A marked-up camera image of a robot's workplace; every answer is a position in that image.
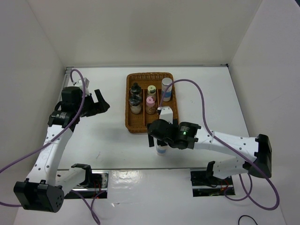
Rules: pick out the black-capped white spice bottle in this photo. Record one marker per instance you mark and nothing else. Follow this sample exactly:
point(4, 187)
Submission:
point(135, 102)

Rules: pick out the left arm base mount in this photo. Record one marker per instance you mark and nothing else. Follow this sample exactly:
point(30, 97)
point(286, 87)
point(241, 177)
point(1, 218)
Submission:
point(97, 188)

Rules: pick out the aluminium table edge rail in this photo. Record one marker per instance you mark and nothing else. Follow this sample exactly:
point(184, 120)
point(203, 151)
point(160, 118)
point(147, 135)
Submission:
point(66, 76)

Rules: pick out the black-capped brown spice bottle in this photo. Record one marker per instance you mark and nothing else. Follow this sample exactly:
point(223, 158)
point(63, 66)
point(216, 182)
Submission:
point(136, 90)

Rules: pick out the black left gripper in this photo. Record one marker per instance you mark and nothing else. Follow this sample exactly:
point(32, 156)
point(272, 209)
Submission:
point(101, 106)

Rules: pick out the pink-capped spice bottle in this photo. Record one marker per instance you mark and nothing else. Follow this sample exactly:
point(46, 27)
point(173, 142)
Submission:
point(150, 105)

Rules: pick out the brown wicker cutlery tray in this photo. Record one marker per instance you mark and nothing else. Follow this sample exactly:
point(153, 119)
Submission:
point(137, 123)

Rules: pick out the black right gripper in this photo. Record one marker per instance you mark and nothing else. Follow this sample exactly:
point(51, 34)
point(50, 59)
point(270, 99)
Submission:
point(151, 139)

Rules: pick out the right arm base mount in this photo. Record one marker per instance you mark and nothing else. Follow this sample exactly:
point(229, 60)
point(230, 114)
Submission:
point(203, 186)

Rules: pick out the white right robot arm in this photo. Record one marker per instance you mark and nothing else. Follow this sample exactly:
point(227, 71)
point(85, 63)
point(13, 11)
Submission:
point(251, 155)

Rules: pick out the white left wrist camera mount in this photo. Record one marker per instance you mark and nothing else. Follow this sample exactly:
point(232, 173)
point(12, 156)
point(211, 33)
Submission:
point(83, 85)

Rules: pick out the silver-capped blue label shaker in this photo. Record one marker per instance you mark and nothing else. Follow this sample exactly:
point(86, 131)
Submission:
point(166, 85)

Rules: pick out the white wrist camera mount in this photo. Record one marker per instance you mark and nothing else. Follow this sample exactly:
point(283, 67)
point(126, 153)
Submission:
point(165, 113)
point(83, 85)

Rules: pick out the green-capped white spice bottle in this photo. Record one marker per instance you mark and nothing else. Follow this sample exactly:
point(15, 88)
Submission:
point(151, 92)

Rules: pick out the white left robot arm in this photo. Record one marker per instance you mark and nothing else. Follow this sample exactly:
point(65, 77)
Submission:
point(42, 189)

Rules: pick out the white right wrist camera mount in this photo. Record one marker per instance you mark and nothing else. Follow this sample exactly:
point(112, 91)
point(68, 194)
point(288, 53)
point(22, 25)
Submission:
point(165, 113)

